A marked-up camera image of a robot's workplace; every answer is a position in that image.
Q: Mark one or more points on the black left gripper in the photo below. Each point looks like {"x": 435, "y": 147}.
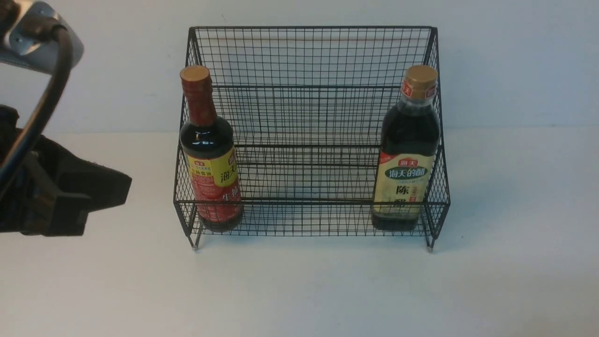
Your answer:
{"x": 84, "y": 186}

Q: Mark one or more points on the soy sauce bottle red label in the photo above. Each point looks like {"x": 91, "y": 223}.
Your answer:
{"x": 208, "y": 144}

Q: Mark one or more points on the vinegar bottle cream label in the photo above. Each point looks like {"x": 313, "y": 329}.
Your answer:
{"x": 410, "y": 134}

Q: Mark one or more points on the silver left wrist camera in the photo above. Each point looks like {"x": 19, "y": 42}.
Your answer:
{"x": 27, "y": 41}

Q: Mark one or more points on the black wire mesh shelf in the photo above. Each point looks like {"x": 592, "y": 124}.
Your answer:
{"x": 306, "y": 105}

